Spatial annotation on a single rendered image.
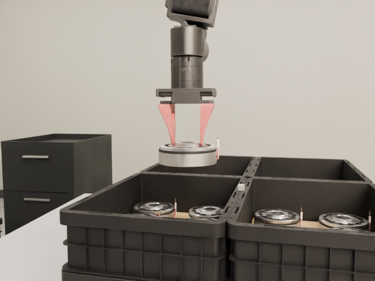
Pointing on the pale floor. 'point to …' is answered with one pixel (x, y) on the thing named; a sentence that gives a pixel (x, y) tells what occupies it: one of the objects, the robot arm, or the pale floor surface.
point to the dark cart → (51, 173)
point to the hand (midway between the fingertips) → (187, 140)
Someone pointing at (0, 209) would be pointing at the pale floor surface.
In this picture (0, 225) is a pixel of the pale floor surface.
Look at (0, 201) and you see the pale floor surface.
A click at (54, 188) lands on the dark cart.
